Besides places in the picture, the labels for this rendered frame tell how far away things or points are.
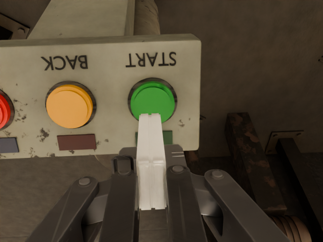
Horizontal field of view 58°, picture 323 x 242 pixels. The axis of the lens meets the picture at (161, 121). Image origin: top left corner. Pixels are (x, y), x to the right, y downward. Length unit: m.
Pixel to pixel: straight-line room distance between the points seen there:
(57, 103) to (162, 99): 0.09
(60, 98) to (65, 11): 0.14
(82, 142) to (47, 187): 1.20
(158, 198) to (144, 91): 0.12
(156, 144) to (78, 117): 0.12
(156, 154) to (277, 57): 0.90
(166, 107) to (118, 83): 0.05
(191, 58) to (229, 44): 0.69
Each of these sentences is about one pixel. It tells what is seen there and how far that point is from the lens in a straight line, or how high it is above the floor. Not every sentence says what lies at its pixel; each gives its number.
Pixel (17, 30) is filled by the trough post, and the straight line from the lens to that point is 0.96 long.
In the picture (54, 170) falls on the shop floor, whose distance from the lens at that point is 1.37.
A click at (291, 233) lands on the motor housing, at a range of 0.85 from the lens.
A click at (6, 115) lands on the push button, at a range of 0.30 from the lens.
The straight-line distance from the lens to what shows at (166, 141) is 0.29.
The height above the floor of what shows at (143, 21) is 0.19.
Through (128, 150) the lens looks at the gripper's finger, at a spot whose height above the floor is 0.69.
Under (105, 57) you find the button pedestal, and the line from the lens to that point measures 0.26.
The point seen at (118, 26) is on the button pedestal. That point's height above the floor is 0.51.
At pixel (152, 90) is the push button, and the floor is 0.61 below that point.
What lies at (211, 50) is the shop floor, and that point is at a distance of 0.95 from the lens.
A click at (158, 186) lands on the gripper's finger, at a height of 0.72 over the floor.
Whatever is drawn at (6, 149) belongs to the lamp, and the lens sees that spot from 0.32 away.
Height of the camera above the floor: 0.81
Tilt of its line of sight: 47 degrees down
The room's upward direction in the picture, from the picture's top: 176 degrees clockwise
